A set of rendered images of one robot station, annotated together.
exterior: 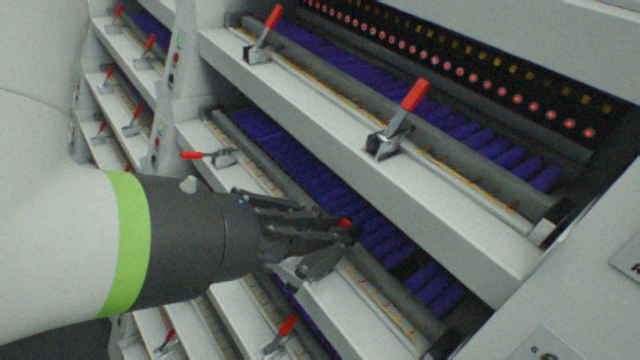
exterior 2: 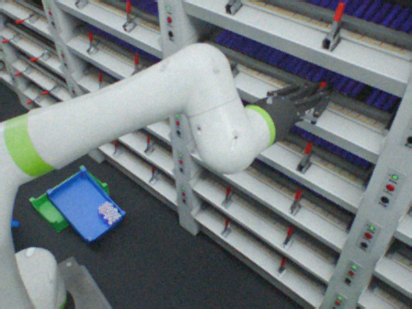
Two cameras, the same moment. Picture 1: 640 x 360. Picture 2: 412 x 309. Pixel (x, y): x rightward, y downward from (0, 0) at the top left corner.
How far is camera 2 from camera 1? 0.57 m
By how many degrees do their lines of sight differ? 20
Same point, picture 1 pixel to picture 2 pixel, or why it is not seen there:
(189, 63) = (182, 21)
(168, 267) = (279, 128)
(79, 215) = (257, 121)
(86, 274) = (265, 135)
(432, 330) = (384, 118)
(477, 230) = (386, 68)
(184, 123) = not seen: hidden behind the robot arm
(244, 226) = (290, 107)
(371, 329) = (354, 130)
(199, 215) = (278, 108)
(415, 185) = (353, 56)
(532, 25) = not seen: outside the picture
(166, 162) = not seen: hidden behind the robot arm
